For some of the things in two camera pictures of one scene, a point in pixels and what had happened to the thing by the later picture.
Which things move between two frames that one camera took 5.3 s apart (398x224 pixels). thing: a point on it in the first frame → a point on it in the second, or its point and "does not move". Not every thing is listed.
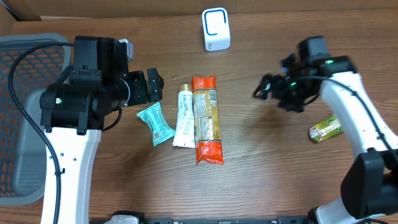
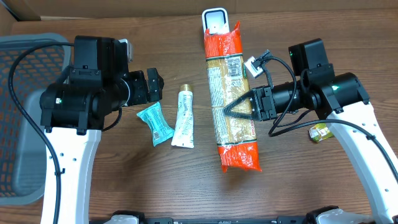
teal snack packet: [153, 117] does not move
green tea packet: [325, 129] does not move
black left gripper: [143, 90] does not move
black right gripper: [277, 88] → [266, 103]
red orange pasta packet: [208, 139] → [236, 136]
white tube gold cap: [185, 135] does not move
